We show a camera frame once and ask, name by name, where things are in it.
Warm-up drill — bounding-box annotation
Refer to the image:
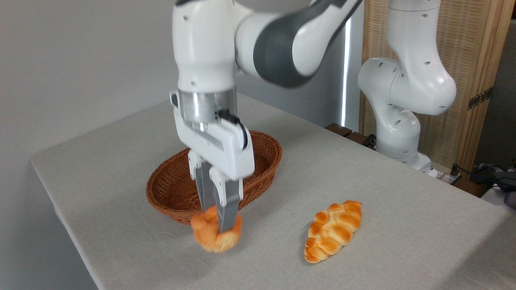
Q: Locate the metal screen hinge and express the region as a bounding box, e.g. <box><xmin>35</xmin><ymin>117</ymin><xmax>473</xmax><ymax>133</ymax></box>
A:
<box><xmin>468</xmin><ymin>86</ymin><xmax>493</xmax><ymax>110</ymax></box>

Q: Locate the round knotted bread roll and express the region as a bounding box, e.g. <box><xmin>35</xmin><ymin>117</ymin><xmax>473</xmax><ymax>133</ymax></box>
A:
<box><xmin>191</xmin><ymin>205</ymin><xmax>243</xmax><ymax>253</ymax></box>

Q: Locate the brown oval wicker basket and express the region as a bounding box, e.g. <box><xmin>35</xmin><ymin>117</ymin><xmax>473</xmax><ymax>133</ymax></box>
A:
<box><xmin>146</xmin><ymin>130</ymin><xmax>283</xmax><ymax>225</ymax></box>

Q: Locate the white power strip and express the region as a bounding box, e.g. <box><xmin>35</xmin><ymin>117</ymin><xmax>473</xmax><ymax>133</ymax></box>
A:
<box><xmin>436</xmin><ymin>170</ymin><xmax>462</xmax><ymax>186</ymax></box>

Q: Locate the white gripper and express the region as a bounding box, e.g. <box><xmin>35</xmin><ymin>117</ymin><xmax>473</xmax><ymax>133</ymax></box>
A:
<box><xmin>170</xmin><ymin>91</ymin><xmax>256</xmax><ymax>234</ymax></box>

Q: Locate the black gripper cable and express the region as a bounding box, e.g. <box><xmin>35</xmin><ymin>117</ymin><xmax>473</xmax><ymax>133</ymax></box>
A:
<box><xmin>216</xmin><ymin>109</ymin><xmax>249</xmax><ymax>150</ymax></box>

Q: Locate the wooden rattan folding screen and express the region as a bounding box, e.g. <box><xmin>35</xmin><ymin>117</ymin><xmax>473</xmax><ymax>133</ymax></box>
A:
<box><xmin>359</xmin><ymin>0</ymin><xmax>516</xmax><ymax>174</ymax></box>

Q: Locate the dark wooden base board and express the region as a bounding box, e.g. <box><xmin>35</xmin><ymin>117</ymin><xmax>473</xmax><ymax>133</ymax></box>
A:
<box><xmin>325</xmin><ymin>122</ymin><xmax>491</xmax><ymax>198</ymax></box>

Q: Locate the long braided bread loaf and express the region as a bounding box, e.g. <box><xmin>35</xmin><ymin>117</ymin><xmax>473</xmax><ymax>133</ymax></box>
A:
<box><xmin>304</xmin><ymin>200</ymin><xmax>362</xmax><ymax>264</ymax></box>

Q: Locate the black cable bundle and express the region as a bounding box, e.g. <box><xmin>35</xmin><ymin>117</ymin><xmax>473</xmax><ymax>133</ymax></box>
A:
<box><xmin>449</xmin><ymin>163</ymin><xmax>516</xmax><ymax>191</ymax></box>

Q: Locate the light grey tablecloth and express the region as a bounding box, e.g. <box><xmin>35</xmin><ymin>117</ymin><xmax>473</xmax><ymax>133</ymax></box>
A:
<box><xmin>30</xmin><ymin>93</ymin><xmax>516</xmax><ymax>290</ymax></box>

